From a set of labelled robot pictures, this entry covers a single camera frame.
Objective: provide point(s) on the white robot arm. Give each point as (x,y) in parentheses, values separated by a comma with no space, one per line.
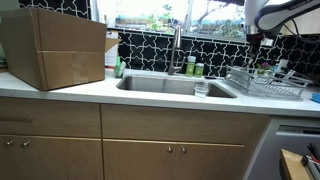
(265,18)

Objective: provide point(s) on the stainless steel sink basin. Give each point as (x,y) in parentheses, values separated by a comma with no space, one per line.
(170,86)

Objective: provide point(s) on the chrome kitchen faucet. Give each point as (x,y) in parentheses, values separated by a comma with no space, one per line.
(176,44)

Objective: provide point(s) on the clear plastic cup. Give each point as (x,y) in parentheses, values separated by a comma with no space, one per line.
(201,90)

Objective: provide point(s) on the tall green soap bottle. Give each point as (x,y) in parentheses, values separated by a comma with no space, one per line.
(190,65)

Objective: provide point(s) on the short green soap bottle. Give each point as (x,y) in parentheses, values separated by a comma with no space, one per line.
(199,68)

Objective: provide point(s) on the green dish brush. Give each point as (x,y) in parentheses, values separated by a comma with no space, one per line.
(119,68)

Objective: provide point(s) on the potted purple flower plant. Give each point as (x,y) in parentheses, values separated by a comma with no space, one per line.
(263,68)

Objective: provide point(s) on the large cardboard box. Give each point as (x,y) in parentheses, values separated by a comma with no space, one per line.
(50,50)

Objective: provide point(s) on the metal dish drying rack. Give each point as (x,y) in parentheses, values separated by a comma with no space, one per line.
(267,83)

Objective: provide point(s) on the stainless steel dishwasher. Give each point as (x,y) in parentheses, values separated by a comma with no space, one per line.
(281,132)

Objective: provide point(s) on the wooden drawer front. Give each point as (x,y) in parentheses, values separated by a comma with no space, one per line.
(49,117)

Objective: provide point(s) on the wooden side table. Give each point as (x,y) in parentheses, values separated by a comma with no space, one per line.
(290,166)

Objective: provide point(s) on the wooden cabinet doors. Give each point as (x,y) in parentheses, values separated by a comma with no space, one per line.
(52,158)

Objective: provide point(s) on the blue sponge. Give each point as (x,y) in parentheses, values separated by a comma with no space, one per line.
(316,97)

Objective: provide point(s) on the tool on side table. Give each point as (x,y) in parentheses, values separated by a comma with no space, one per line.
(311,162)

